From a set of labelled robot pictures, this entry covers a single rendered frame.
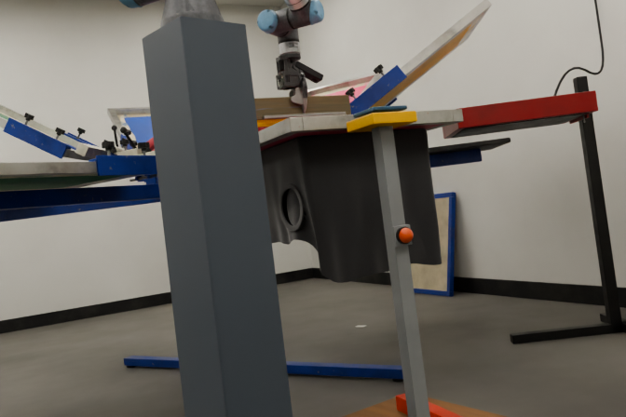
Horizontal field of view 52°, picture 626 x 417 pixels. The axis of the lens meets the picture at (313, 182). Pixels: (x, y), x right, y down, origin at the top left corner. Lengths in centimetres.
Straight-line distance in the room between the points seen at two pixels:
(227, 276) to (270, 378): 26
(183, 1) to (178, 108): 26
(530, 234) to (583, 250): 41
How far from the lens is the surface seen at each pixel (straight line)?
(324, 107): 230
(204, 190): 141
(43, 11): 662
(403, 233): 156
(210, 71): 148
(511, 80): 430
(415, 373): 165
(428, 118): 193
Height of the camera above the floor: 74
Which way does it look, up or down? 2 degrees up
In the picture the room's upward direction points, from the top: 7 degrees counter-clockwise
